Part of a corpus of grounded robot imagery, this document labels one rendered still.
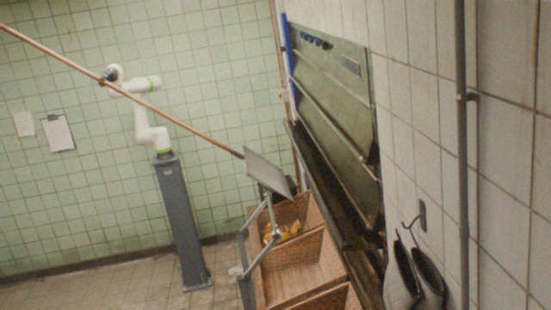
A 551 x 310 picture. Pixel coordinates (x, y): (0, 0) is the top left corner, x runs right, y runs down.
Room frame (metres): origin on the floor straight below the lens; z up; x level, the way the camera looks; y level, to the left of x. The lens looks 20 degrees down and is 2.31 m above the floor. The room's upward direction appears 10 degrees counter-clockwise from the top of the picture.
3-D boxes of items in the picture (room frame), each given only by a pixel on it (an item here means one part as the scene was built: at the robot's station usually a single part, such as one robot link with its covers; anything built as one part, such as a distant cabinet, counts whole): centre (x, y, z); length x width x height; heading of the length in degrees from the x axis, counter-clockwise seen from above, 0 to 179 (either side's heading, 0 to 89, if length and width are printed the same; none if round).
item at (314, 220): (2.87, -0.01, 0.72); 0.56 x 0.49 x 0.28; 3
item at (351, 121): (2.31, -0.29, 1.80); 1.79 x 0.11 x 0.19; 3
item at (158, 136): (3.46, 0.89, 1.36); 0.16 x 0.13 x 0.19; 65
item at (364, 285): (2.31, -0.29, 1.02); 1.79 x 0.11 x 0.19; 3
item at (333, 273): (2.28, -0.02, 0.72); 0.56 x 0.49 x 0.28; 3
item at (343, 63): (2.31, -0.31, 1.99); 1.80 x 0.08 x 0.21; 3
